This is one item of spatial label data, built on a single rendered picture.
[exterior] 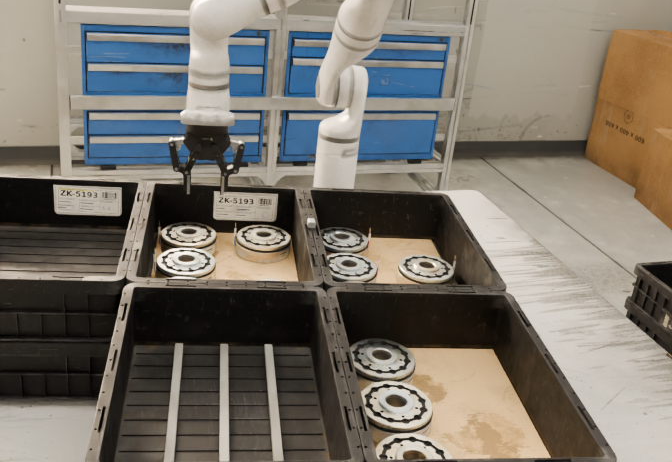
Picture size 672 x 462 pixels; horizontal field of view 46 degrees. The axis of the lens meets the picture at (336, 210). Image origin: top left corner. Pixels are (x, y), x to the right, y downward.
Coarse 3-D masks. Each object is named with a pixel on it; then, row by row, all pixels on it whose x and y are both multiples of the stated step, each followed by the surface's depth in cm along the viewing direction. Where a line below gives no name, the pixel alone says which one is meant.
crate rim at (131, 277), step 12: (300, 192) 156; (144, 204) 144; (300, 204) 154; (144, 216) 140; (300, 216) 146; (144, 228) 135; (312, 240) 137; (132, 252) 127; (312, 252) 133; (132, 264) 123; (312, 264) 129; (132, 276) 120; (312, 276) 127
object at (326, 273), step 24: (312, 192) 158; (336, 192) 159; (360, 192) 160; (384, 192) 161; (408, 192) 162; (432, 192) 163; (312, 216) 146; (456, 216) 153; (408, 288) 125; (432, 288) 126; (456, 288) 127; (480, 288) 127; (504, 288) 128
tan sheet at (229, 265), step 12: (228, 240) 156; (156, 252) 149; (216, 252) 151; (228, 252) 152; (216, 264) 147; (228, 264) 148; (240, 264) 148; (252, 264) 148; (264, 264) 149; (276, 264) 149; (288, 264) 150; (216, 276) 143; (228, 276) 143; (240, 276) 144; (252, 276) 144; (264, 276) 145; (276, 276) 145; (288, 276) 146
